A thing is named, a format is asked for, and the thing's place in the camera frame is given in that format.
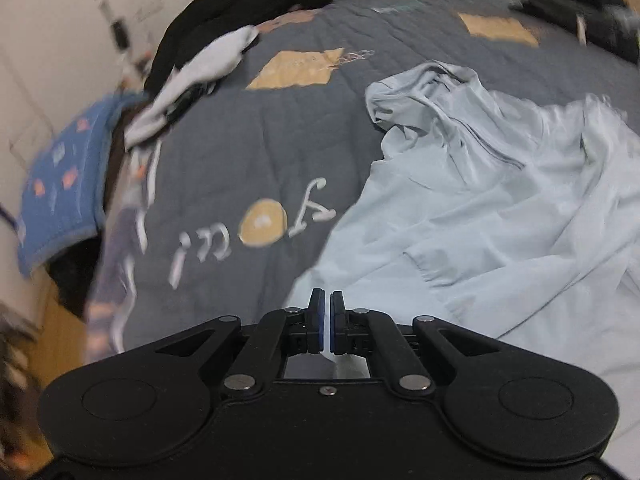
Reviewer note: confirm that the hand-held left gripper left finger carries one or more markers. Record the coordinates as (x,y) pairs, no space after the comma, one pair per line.
(319,320)

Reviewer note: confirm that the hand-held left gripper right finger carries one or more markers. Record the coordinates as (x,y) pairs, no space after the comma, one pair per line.
(336,320)

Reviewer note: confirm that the light blue hooded jacket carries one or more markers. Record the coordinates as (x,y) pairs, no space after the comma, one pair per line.
(475,210)

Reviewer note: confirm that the stack of dark folded clothes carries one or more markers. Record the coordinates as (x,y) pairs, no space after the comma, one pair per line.
(600,25)

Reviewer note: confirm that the grey printed bed quilt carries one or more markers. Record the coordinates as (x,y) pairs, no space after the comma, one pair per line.
(250,135)

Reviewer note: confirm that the dark bedside table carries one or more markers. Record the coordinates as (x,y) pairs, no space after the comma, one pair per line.
(75,275)

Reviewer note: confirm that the white and grey garment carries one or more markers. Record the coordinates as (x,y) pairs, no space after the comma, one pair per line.
(210,65)

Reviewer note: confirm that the blue printed pillow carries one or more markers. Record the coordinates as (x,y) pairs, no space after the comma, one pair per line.
(65,185)

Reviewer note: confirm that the black hairbrush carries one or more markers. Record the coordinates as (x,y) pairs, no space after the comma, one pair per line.
(117,30)

